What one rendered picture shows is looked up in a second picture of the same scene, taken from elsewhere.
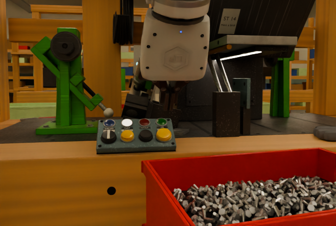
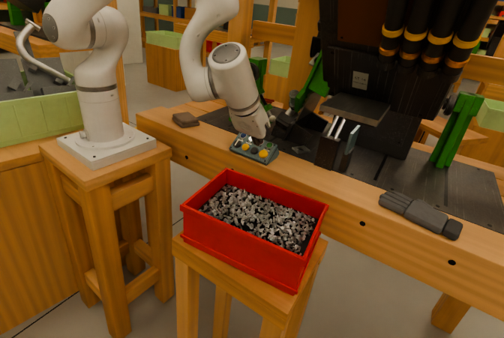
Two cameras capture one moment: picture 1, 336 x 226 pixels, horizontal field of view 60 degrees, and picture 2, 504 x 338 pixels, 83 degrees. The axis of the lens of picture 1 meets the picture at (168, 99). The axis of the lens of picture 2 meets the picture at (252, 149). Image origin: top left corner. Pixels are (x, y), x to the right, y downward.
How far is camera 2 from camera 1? 0.58 m
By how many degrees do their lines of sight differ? 43
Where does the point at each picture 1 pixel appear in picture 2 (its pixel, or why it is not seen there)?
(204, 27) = (253, 118)
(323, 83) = not seen: outside the picture
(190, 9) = (236, 112)
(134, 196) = not seen: hidden behind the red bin
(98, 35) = (303, 46)
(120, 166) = (237, 161)
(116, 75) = not seen: hidden behind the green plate
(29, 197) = (201, 157)
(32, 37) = (265, 37)
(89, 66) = (292, 70)
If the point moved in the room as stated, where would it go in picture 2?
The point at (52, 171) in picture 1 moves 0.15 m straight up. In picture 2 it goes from (210, 150) to (211, 111)
